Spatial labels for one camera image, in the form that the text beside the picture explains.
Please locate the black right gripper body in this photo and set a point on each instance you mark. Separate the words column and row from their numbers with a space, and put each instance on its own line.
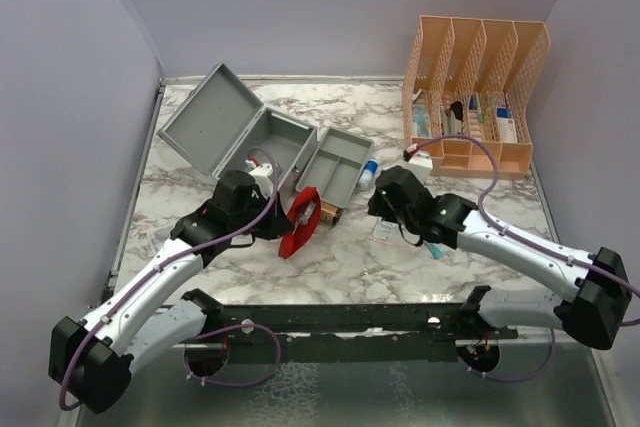
column 380, row 209

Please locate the clear ziplock bag red line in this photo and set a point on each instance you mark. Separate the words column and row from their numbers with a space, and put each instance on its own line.
column 386, row 232

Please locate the red first aid kit pouch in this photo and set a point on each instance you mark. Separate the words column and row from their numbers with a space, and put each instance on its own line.
column 292, row 242

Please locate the silvery clear foil packet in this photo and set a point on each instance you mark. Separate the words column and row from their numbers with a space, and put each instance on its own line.
column 304, row 213

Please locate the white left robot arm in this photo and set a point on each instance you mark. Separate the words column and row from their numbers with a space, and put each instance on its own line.
column 94, row 359

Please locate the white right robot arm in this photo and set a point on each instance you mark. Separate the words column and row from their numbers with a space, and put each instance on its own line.
column 583, row 294

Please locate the white blue gauze roll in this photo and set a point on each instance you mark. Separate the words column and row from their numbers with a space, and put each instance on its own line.
column 368, row 174

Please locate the teal small wrapper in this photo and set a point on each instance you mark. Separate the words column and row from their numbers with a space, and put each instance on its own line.
column 435, row 251

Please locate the grey plastic divider tray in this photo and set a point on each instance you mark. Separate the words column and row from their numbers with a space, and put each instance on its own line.
column 336, row 166

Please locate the brown bottle orange cap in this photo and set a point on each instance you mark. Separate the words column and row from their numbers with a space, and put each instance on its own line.
column 330, row 214

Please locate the grey metal first aid case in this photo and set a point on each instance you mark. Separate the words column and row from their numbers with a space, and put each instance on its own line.
column 222, row 120

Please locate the peach plastic file organizer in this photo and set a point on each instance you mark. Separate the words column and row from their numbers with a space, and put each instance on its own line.
column 466, row 90

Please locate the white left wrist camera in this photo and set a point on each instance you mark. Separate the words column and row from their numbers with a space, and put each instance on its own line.
column 263, row 175

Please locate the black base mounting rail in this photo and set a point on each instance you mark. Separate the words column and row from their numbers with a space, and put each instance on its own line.
column 338, row 333

